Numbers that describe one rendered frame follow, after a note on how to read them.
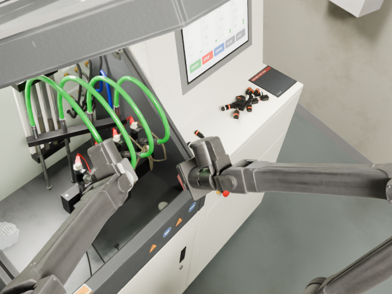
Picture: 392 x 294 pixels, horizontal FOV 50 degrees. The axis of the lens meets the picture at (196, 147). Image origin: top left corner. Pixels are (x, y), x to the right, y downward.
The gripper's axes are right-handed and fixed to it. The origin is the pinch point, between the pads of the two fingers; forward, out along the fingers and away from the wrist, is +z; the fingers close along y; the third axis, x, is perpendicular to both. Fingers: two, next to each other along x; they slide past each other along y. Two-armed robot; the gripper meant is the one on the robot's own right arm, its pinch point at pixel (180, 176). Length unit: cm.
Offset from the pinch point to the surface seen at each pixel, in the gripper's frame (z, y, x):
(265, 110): 33, -1, -62
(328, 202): 89, -83, -131
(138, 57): 24.9, 35.5, -13.4
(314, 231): 83, -89, -107
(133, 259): 21.9, -22.1, 15.2
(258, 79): 45, 11, -73
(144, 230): 22.5, -15.9, 8.1
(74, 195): 36.1, 1.9, 20.6
